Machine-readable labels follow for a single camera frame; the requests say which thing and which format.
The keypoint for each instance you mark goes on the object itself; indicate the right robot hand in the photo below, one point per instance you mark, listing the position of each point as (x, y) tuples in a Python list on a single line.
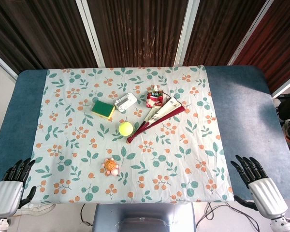
[(265, 193)]

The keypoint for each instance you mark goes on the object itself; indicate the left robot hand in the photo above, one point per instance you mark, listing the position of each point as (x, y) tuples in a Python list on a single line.
[(7, 195)]

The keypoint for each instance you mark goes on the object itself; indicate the orange turtle squeeze toy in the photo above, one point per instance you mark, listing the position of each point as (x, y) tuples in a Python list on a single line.
[(110, 167)]

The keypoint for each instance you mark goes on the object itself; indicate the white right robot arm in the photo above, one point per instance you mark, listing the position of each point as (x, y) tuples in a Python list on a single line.
[(284, 224)]

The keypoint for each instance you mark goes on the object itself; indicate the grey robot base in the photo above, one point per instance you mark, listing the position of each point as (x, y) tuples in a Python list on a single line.
[(144, 217)]

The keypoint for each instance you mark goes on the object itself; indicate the white shoe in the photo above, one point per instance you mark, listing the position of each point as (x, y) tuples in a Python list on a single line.
[(36, 209)]

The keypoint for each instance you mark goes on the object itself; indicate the blue table cover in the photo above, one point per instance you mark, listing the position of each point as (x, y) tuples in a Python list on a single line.
[(246, 125)]

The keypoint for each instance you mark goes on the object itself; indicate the green yellow sponge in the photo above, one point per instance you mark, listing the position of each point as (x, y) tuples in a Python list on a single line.
[(103, 109)]

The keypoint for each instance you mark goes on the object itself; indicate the folding paper fan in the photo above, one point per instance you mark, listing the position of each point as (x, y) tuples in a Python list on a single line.
[(157, 116)]

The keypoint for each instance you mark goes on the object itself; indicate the yellow tennis ball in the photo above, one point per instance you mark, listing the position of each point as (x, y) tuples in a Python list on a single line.
[(125, 128)]

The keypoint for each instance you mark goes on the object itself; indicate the floral patterned tablecloth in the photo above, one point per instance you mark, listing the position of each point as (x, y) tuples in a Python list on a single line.
[(135, 145)]

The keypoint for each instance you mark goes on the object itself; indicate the red snack pouch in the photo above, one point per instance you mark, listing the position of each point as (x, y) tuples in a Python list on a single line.
[(154, 98)]

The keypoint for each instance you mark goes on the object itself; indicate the white plastic device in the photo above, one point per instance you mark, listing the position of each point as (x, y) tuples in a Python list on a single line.
[(125, 102)]

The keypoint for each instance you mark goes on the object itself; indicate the dark folding screen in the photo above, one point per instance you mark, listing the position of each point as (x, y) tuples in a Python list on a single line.
[(145, 31)]

